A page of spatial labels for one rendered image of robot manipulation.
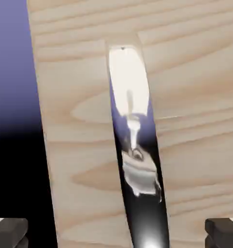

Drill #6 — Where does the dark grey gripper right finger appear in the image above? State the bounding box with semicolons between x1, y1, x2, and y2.
204;217;233;248

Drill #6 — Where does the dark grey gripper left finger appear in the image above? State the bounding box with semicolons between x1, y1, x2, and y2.
0;217;29;248

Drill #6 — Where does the light wood cabinet door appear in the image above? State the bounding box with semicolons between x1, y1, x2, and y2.
26;0;233;248

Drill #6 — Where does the shiny curved metal handle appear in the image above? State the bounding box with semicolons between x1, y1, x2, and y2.
105;31;171;248

